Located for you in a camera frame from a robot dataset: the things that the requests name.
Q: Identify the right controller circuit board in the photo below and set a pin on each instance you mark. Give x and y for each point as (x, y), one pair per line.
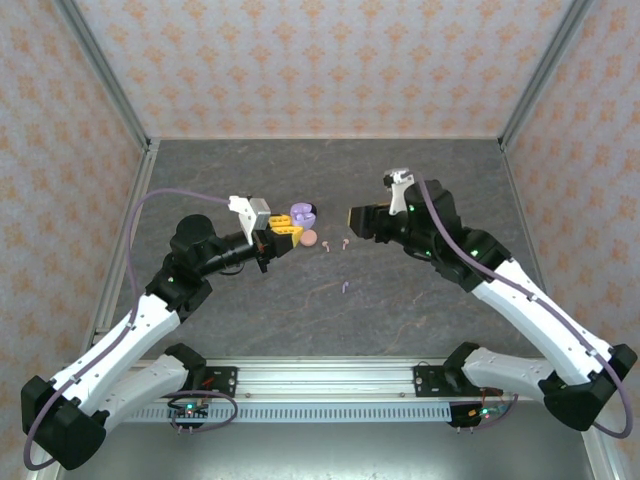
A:
(480, 413)

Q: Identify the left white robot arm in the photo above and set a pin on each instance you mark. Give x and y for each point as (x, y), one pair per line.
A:
(120, 345)

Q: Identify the controller circuit board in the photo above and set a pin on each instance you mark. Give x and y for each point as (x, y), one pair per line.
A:
(480, 413)
(189, 411)

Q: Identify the left controller circuit board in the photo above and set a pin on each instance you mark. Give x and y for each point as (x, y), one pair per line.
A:
(189, 411)

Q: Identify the pink earbud charging case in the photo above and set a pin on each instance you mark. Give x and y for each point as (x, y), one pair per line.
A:
(309, 238)

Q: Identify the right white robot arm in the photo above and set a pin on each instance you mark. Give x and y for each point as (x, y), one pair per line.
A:
(540, 320)

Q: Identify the purple earbud charging case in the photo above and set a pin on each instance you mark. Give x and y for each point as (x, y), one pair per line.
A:
(301, 212)

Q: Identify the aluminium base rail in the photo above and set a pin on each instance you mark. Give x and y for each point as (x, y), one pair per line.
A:
(325, 380)

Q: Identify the shiny metal base sheet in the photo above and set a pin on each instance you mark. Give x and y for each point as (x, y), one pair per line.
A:
(350, 455)

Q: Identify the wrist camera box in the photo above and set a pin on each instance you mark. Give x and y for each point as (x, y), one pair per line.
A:
(397, 195)
(260, 212)

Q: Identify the aluminium side rail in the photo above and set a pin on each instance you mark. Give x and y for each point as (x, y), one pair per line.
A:
(125, 240)
(534, 250)

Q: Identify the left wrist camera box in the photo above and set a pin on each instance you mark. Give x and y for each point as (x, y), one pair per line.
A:
(260, 212)

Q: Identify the black earbud charging case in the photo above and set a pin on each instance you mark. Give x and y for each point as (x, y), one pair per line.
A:
(316, 207)

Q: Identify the aluminium frame post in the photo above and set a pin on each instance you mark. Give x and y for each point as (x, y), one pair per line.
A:
(107, 75)
(542, 75)

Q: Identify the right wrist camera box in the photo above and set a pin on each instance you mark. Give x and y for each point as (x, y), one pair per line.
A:
(397, 195)

